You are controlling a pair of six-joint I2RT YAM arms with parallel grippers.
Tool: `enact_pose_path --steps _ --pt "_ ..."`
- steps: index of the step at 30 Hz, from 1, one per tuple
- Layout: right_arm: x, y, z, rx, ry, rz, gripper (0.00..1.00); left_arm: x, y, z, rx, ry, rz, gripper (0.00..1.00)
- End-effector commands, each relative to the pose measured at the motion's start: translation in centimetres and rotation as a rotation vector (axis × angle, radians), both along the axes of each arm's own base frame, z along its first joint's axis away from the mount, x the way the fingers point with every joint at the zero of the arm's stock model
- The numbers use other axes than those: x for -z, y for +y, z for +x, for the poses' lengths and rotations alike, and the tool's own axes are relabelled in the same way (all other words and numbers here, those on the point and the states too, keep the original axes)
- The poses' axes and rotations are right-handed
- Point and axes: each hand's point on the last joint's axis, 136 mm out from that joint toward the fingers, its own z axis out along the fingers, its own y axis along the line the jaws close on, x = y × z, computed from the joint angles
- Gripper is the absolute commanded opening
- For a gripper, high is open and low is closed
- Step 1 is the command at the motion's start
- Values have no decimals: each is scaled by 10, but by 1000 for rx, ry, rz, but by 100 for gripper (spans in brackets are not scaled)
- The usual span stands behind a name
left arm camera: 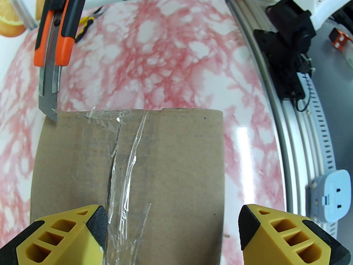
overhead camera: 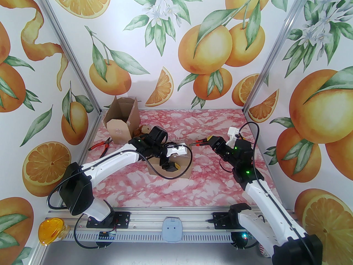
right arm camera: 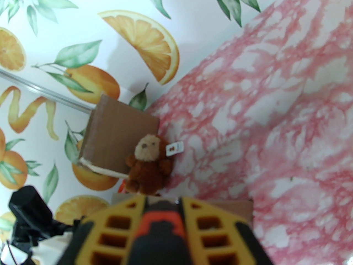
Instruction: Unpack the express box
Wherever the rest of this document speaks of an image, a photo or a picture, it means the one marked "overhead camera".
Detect taped brown cardboard box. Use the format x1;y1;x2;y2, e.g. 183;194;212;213
148;155;193;179

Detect brown plush toy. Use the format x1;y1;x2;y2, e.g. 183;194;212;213
134;124;151;137

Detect printed brown cardboard box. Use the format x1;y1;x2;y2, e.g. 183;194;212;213
103;96;141;145

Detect flag print pouch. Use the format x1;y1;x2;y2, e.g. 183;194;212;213
259;243;273;259

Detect orange translucent dome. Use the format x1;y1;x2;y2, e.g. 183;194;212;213
39;218;69;245

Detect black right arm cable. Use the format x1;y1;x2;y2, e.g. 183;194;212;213
219;122;309;259

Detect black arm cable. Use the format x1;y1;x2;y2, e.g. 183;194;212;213
47;145;193;209
219;122;309;259

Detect red handled pliers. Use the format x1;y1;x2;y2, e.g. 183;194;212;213
88;137;113;152

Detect aluminium frame rail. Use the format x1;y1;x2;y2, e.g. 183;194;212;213
48;206;299;243

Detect grey plastic mount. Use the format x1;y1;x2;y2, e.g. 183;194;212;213
162;216;182;243

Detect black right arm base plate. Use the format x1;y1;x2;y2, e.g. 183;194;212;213
212;212;237;230

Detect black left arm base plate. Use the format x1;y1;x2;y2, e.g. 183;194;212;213
86;211;130;228

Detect aluminium corner post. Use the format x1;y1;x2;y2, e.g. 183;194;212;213
33;0;103;118
242;0;317;114

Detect black left base cable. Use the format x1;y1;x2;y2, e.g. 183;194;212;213
74;214;117;250

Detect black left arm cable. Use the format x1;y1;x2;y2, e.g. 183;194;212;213
47;145;193;209

